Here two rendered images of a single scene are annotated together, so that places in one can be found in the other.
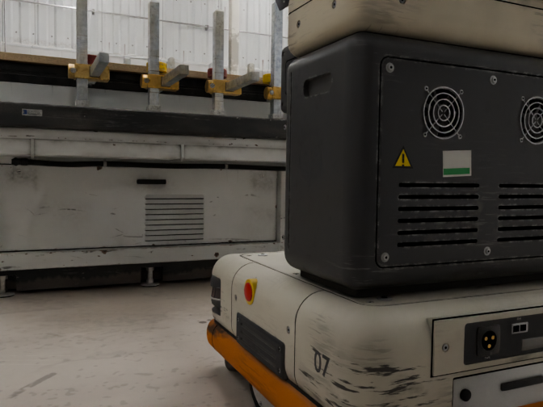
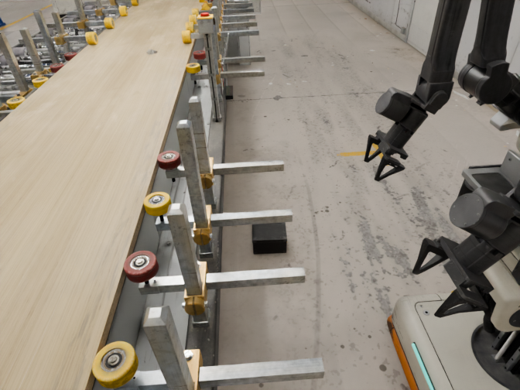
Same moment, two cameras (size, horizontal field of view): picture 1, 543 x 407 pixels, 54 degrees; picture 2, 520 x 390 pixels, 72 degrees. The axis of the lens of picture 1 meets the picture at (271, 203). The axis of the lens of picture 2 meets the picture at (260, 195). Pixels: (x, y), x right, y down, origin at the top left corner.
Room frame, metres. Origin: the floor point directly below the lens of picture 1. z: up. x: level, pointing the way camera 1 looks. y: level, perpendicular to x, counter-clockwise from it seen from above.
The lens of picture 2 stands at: (1.70, 0.68, 1.57)
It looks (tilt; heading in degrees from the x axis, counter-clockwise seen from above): 38 degrees down; 293
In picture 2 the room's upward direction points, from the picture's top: 3 degrees counter-clockwise
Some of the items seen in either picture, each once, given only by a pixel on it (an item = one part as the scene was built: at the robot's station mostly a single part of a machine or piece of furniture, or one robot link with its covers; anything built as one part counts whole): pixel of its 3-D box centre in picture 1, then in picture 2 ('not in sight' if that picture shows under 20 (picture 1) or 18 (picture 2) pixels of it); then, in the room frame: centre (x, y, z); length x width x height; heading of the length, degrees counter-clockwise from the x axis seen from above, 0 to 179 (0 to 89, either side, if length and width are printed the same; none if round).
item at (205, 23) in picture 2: not in sight; (206, 25); (2.59, -0.91, 1.18); 0.07 x 0.07 x 0.08; 24
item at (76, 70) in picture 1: (88, 73); not in sight; (1.88, 0.65, 0.82); 0.14 x 0.06 x 0.05; 114
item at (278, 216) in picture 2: not in sight; (224, 220); (2.14, -0.08, 0.80); 0.43 x 0.03 x 0.04; 24
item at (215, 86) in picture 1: (223, 87); (196, 287); (2.09, 0.20, 0.81); 0.14 x 0.06 x 0.05; 114
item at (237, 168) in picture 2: not in sight; (225, 169); (2.24, -0.30, 0.83); 0.43 x 0.03 x 0.04; 24
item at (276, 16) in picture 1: (276, 61); (196, 196); (2.18, -0.01, 0.94); 0.04 x 0.04 x 0.48; 24
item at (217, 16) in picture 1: (217, 73); (193, 281); (2.08, 0.22, 0.87); 0.04 x 0.04 x 0.48; 24
